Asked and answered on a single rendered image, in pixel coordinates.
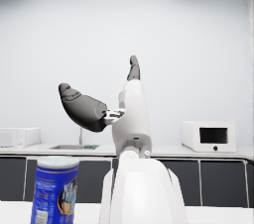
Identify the white microwave with dark window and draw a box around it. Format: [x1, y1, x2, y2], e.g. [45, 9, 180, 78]
[181, 120, 238, 154]

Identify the white boxy appliance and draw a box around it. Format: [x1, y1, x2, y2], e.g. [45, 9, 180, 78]
[0, 127, 42, 150]

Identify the blue printed can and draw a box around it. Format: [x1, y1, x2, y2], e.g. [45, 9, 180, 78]
[30, 155, 80, 224]

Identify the kitchen counter with dark cabinets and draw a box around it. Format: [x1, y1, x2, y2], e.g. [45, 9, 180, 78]
[0, 143, 254, 209]

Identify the steel sink with faucet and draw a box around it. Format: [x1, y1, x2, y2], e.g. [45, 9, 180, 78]
[49, 126, 101, 152]

